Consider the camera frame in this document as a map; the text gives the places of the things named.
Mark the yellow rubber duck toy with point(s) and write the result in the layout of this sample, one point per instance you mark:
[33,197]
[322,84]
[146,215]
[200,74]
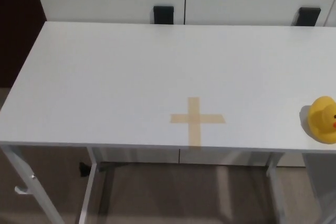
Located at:
[319,119]

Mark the white desk leg hook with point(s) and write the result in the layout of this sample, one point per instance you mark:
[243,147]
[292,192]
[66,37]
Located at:
[22,190]

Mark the beige masking tape strip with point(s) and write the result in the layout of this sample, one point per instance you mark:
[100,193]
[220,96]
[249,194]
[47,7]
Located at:
[181,118]
[194,134]

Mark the small black floor object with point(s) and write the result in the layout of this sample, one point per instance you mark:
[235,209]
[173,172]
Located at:
[84,169]

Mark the black partition bracket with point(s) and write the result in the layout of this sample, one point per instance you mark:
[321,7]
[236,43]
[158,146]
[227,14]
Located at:
[163,14]
[308,16]

